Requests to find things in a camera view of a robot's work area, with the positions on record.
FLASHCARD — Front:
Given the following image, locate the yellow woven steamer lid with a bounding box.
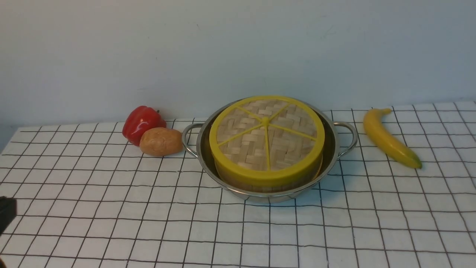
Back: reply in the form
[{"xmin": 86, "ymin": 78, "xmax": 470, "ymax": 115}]
[{"xmin": 208, "ymin": 95, "xmax": 326, "ymax": 182}]

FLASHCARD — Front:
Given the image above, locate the yellow banana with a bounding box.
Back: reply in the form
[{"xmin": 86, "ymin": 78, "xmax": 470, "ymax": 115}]
[{"xmin": 363, "ymin": 108, "xmax": 423, "ymax": 169}]

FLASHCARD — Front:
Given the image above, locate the yellow bamboo steamer basket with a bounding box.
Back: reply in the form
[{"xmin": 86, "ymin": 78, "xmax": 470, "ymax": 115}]
[{"xmin": 216, "ymin": 156, "xmax": 323, "ymax": 193}]

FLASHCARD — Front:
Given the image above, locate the stainless steel pot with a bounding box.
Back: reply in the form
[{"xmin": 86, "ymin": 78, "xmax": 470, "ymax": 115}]
[{"xmin": 182, "ymin": 98, "xmax": 357, "ymax": 204}]

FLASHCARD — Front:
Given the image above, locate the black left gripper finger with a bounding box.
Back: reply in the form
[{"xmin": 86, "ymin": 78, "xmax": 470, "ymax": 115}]
[{"xmin": 0, "ymin": 196, "xmax": 17, "ymax": 235}]

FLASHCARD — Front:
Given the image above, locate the brown potato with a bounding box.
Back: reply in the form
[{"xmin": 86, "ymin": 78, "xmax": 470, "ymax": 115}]
[{"xmin": 139, "ymin": 127, "xmax": 183, "ymax": 157}]

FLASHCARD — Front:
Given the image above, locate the red bell pepper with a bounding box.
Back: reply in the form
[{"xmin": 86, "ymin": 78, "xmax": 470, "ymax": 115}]
[{"xmin": 122, "ymin": 106, "xmax": 167, "ymax": 147}]

